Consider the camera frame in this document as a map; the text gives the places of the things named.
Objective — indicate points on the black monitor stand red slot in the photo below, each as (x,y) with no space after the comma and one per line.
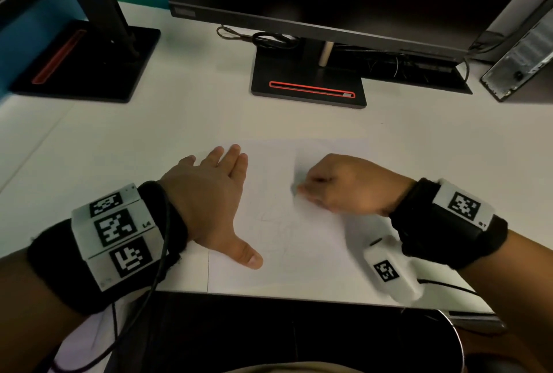
(294,70)

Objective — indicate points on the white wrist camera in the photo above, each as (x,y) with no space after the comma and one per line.
(406,286)

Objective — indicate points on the person's right forearm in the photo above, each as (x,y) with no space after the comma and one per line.
(518,290)

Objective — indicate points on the black flat stand base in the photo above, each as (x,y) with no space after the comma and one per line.
(99,75)

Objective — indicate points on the person's right hand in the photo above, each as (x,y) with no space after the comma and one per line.
(358,187)

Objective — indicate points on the white paper sheet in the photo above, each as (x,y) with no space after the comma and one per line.
(302,256)

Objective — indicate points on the round metal bin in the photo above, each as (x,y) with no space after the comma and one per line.
(432,342)

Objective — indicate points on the white single-marker block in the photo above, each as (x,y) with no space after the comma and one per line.
(440,198)

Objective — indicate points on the person's khaki clothing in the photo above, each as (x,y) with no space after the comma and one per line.
(294,368)

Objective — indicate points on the person's left hand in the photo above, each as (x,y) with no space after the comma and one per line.
(207,200)

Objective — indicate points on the black desktop computer tower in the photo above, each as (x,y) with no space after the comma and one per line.
(518,66)

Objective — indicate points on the white three-marker block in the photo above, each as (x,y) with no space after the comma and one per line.
(84,230)

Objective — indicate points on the person's left forearm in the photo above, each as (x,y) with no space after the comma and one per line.
(30,325)

